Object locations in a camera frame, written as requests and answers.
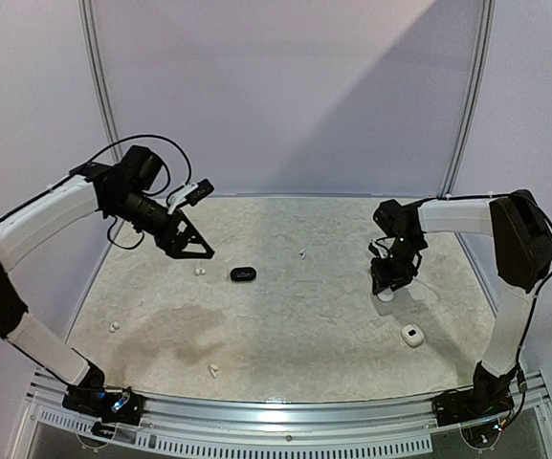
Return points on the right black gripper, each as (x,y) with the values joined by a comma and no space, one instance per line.
(389,275)

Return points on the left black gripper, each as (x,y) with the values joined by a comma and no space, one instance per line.
(173,244)

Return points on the white oval charging case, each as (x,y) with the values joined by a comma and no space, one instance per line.
(413,291)

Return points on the black oval charging case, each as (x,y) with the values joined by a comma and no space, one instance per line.
(243,274)

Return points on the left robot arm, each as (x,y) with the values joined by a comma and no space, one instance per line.
(119,191)

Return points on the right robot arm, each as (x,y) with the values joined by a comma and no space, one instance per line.
(522,245)

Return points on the white case with black window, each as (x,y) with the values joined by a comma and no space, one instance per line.
(412,336)

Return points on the white stem earbud front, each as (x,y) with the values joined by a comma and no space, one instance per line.
(213,369)

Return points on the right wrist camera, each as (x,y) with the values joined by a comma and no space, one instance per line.
(380,247)

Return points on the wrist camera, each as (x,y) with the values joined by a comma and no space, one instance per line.
(380,247)
(188,195)

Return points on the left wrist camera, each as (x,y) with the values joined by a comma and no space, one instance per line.
(188,195)

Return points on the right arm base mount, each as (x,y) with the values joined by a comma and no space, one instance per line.
(467,406)

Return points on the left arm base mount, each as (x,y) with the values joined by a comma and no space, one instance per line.
(111,406)

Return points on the aluminium front rail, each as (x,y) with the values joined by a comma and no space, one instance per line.
(174,427)

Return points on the right aluminium frame post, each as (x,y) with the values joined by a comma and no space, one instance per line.
(479,57)

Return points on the aluminium frame post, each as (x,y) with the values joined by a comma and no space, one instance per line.
(479,57)
(88,21)

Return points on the left aluminium frame post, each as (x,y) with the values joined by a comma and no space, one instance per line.
(88,21)

